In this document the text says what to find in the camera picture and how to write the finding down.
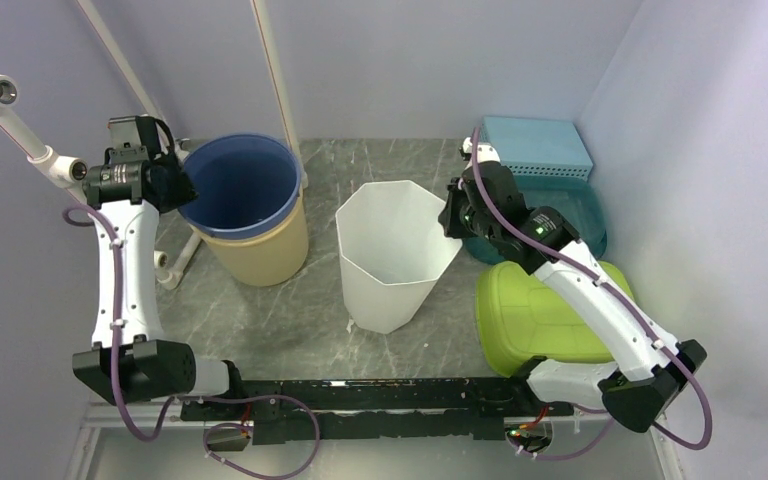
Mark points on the lime green tub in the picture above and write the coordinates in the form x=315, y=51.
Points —
x=519, y=318

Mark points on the blue bucket rim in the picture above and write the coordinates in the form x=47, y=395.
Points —
x=246, y=185

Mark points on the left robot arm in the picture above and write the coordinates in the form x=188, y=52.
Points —
x=130, y=359

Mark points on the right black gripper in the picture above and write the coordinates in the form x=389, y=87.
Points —
x=451, y=227

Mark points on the white PVC pipe frame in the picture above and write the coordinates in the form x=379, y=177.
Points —
x=211, y=68

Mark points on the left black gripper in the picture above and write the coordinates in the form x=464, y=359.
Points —
x=184, y=191

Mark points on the beige bucket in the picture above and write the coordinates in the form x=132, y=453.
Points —
x=267, y=259

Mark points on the translucent white bucket liner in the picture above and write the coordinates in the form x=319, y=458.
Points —
x=392, y=252

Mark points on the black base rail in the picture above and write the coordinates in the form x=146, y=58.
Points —
x=481, y=408

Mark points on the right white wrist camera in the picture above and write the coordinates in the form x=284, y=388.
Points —
x=485, y=153

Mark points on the light blue perforated basket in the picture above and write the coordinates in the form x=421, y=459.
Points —
x=537, y=147

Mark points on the teal transparent tub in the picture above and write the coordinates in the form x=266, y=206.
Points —
x=574, y=199

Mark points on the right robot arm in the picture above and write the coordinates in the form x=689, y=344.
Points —
x=649, y=366

